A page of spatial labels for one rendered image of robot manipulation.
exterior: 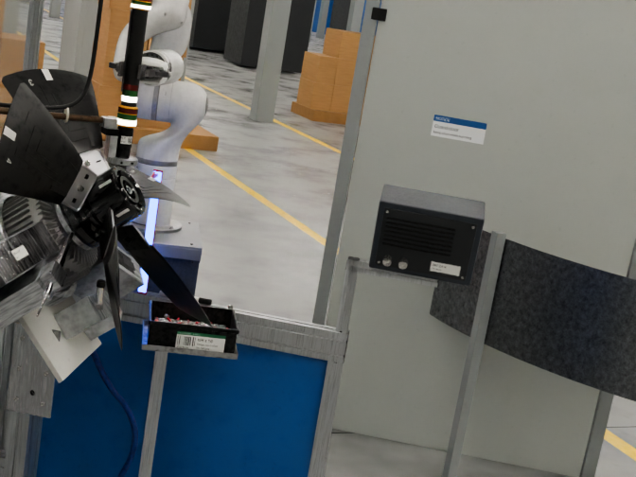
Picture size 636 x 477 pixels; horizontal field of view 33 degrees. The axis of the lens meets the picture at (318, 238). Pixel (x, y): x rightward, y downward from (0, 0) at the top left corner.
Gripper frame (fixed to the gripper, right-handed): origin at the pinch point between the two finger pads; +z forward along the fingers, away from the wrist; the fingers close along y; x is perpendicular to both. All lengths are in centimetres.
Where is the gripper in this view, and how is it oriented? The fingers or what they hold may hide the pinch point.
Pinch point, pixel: (132, 70)
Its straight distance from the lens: 242.2
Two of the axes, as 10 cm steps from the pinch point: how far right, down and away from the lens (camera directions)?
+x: 1.6, -9.7, -2.0
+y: -9.8, -1.8, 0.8
